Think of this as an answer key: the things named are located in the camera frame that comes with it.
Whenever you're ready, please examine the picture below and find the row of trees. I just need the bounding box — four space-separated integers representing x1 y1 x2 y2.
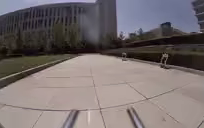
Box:
0 23 91 56

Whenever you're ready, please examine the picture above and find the large grey building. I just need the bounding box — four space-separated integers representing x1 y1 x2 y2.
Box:
0 0 118 51

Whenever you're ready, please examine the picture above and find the distant low building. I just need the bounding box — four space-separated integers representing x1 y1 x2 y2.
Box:
128 21 191 39

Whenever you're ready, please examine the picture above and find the concrete retaining wall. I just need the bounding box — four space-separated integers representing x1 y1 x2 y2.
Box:
101 32 204 74

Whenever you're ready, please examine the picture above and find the grass lawn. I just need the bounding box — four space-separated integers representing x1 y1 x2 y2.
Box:
0 54 74 82

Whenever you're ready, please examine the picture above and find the concrete kerb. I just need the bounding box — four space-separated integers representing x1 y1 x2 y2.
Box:
0 54 78 94

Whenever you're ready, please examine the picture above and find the pale concrete slab pavement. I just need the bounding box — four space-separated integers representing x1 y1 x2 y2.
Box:
0 53 204 128

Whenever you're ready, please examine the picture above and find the robot's own part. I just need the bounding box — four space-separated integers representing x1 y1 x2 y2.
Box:
61 109 80 128
126 106 146 128

